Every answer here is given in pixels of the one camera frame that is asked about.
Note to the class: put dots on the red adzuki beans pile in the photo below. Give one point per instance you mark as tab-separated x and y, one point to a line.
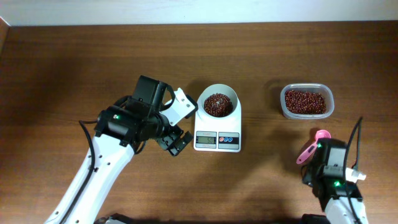
304	102

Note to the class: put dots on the pink measuring scoop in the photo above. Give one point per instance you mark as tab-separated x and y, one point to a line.
312	148

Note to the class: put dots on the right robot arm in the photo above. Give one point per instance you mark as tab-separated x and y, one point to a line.
334	184

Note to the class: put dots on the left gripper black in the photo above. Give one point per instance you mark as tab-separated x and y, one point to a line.
175	133

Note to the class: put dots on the beans in white bowl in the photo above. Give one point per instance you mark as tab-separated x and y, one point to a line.
218	105

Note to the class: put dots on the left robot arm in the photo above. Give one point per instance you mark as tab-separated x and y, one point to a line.
122	130

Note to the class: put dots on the white round bowl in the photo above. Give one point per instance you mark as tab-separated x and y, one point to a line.
218	88

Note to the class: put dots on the white digital kitchen scale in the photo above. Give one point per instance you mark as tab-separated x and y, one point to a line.
218	135

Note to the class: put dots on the clear plastic bean container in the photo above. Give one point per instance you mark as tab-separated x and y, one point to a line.
310	87

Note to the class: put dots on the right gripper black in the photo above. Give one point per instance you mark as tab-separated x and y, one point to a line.
306	175

